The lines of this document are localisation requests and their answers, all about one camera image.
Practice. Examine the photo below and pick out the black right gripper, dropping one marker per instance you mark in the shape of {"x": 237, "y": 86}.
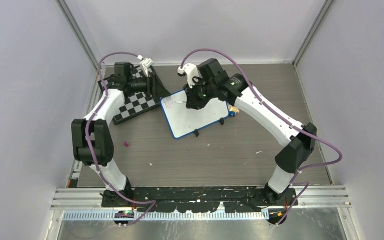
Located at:
{"x": 193, "y": 101}

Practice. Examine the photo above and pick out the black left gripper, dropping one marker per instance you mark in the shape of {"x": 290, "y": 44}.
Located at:
{"x": 154, "y": 89}

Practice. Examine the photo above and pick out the blue framed whiteboard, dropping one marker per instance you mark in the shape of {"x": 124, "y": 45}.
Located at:
{"x": 183, "y": 121}

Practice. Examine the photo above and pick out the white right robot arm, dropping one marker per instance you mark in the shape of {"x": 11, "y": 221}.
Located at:
{"x": 210, "y": 80}

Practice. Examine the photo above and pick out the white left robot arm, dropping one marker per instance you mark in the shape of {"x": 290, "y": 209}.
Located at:
{"x": 91, "y": 138}

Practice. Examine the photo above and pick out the black white chessboard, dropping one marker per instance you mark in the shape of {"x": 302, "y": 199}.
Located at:
{"x": 135, "y": 105}

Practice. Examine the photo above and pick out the wooden toy car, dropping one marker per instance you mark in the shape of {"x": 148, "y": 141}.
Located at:
{"x": 233, "y": 111}

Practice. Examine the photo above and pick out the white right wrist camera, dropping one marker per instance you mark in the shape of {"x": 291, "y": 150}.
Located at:
{"x": 191, "y": 72}

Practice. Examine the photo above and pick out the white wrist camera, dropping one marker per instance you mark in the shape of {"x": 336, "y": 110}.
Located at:
{"x": 191, "y": 72}
{"x": 145, "y": 66}

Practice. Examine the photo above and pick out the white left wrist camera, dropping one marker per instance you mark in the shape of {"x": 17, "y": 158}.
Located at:
{"x": 145, "y": 66}

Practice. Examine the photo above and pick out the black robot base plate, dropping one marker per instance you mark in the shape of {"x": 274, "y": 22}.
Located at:
{"x": 234, "y": 199}

